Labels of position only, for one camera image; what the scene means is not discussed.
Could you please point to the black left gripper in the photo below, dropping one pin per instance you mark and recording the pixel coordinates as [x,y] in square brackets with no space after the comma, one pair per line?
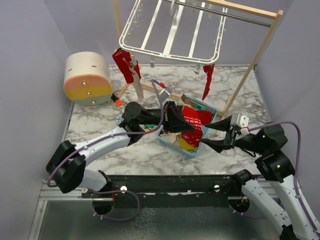
[173,120]

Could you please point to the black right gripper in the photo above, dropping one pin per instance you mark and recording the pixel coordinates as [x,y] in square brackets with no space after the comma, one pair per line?
[229,137]

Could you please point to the red nordic pattern sock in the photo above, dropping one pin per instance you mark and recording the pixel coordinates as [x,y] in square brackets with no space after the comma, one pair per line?
[197,118]

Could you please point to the red snowflake sock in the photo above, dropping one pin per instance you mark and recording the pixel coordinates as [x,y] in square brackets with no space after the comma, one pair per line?
[208,70]

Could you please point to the red beige reindeer sock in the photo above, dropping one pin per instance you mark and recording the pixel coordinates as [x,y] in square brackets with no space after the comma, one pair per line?
[136,79]

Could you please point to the white plastic clip hanger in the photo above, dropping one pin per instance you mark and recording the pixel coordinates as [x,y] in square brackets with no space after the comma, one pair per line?
[188,31]

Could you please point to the red santa sock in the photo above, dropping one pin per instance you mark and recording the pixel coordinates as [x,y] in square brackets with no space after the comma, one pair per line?
[126,63]

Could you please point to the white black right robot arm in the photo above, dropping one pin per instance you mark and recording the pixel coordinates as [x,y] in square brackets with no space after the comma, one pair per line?
[293,218]

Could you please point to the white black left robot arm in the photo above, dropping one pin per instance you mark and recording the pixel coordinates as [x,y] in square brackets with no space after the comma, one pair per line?
[67,166]

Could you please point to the cream ribbed sock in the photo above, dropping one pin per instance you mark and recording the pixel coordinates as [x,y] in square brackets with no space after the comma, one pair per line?
[174,137]

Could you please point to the blue perforated plastic basket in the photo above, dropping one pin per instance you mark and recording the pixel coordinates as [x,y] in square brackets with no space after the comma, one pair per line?
[205,131]

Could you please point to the yellow sock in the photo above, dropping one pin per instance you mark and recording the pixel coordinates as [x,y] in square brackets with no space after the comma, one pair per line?
[186,146]

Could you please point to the yellow highlighter pen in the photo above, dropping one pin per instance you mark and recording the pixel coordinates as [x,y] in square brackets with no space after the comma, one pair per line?
[148,129]

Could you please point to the orange black highlighter pen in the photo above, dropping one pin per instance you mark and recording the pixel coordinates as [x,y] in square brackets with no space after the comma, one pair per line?
[116,100]

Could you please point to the pastel round drawer box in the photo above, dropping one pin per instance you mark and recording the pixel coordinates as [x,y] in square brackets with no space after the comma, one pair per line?
[87,80]

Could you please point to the metal hanging rod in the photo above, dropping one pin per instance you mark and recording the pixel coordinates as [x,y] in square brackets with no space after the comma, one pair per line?
[220,13]

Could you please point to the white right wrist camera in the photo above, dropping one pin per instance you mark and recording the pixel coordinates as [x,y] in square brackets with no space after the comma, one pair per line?
[239,122]

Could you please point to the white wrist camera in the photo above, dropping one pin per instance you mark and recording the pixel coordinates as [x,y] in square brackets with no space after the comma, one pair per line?
[239,122]
[165,92]

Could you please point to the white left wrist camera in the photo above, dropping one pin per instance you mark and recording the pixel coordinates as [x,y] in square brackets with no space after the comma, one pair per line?
[165,92]

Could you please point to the black mounting rail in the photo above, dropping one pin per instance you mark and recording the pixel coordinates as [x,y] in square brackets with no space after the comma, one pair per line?
[168,191]

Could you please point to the wooden hanger rack frame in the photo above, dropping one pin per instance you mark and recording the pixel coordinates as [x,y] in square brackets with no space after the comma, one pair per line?
[176,13]

